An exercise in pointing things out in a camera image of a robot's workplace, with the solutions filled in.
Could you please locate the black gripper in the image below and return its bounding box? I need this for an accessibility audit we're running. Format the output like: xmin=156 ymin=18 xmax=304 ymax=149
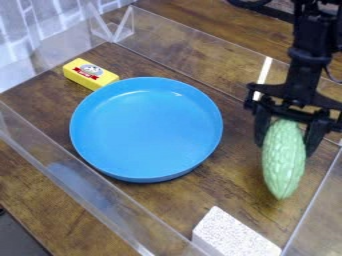
xmin=241 ymin=46 xmax=342 ymax=159

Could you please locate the green bitter gourd toy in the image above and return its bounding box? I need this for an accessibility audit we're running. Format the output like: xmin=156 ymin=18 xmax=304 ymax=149
xmin=262 ymin=119 xmax=306 ymax=200

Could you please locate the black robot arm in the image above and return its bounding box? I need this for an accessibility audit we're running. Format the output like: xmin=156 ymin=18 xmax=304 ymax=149
xmin=244 ymin=0 xmax=342 ymax=156

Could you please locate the blue round tray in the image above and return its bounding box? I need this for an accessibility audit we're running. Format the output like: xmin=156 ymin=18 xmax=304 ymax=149
xmin=69 ymin=77 xmax=223 ymax=183

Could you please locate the black baseboard strip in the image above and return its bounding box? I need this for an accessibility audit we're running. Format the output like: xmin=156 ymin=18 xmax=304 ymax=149
xmin=224 ymin=0 xmax=294 ymax=23

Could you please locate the white speckled foam block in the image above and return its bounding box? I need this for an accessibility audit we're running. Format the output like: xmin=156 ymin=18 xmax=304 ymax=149
xmin=192 ymin=206 xmax=282 ymax=256

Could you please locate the yellow rectangular box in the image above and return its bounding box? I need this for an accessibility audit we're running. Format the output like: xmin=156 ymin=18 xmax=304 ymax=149
xmin=62 ymin=58 xmax=120 ymax=91

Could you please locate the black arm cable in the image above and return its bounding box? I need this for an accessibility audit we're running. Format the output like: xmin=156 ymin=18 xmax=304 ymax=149
xmin=323 ymin=64 xmax=342 ymax=84

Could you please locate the clear acrylic enclosure wall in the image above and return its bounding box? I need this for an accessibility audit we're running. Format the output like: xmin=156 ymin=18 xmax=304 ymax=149
xmin=0 ymin=0 xmax=342 ymax=256

